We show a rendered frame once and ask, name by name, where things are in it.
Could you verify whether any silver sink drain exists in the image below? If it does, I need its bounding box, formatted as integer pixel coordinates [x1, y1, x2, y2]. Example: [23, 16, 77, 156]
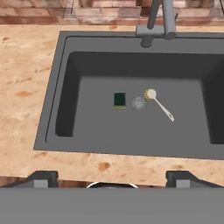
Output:
[130, 95, 149, 112]

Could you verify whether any white dish brush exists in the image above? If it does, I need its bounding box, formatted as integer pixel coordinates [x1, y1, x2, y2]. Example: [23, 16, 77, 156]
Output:
[143, 87, 176, 123]

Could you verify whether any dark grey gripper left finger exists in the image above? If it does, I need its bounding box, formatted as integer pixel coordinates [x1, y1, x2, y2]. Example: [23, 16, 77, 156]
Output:
[6, 170, 60, 189]

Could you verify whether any round silver black object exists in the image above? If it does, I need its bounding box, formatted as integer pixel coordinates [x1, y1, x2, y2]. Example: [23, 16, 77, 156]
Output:
[86, 181, 139, 189]

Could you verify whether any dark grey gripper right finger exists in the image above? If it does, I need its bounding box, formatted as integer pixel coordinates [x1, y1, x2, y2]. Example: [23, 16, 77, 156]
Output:
[165, 170, 221, 189]

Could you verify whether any dark grey sink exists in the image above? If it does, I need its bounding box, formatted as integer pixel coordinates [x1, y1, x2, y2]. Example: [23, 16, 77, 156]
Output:
[32, 30, 224, 161]

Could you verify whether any green sponge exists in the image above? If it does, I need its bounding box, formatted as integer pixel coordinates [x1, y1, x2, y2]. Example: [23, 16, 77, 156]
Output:
[113, 92, 127, 110]

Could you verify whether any grey tap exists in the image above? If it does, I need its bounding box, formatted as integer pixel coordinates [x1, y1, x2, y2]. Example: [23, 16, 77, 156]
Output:
[136, 0, 178, 48]

